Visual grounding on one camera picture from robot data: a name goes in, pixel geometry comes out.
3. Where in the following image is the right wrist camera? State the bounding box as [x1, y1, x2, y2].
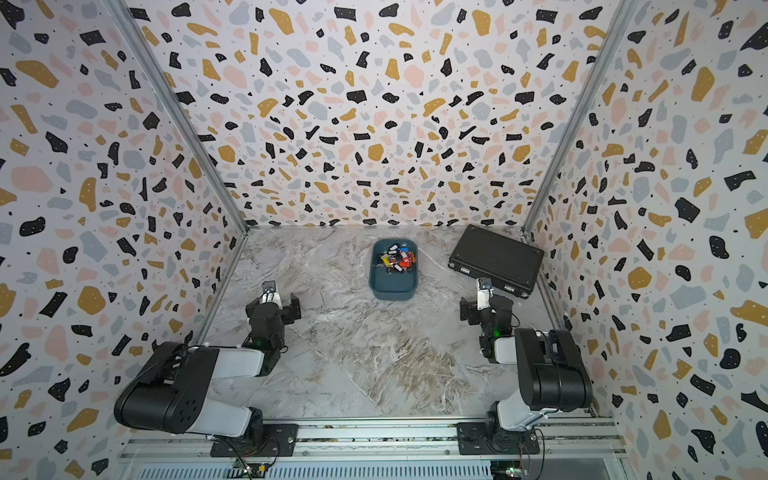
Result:
[476, 277, 493, 310]

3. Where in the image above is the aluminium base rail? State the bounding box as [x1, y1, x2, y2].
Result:
[114, 415, 635, 479]

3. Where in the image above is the teal plastic storage box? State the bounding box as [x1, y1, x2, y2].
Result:
[369, 238, 419, 301]

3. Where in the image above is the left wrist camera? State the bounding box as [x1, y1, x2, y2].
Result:
[259, 281, 282, 306]

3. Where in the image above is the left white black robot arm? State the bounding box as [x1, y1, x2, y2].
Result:
[114, 287, 302, 460]

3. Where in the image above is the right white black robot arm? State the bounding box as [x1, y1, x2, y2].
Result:
[456, 290, 593, 456]

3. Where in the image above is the black hard case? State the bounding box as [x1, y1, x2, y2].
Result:
[448, 225, 544, 298]

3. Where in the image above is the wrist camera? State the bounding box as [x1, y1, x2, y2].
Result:
[476, 277, 493, 310]
[259, 281, 282, 306]

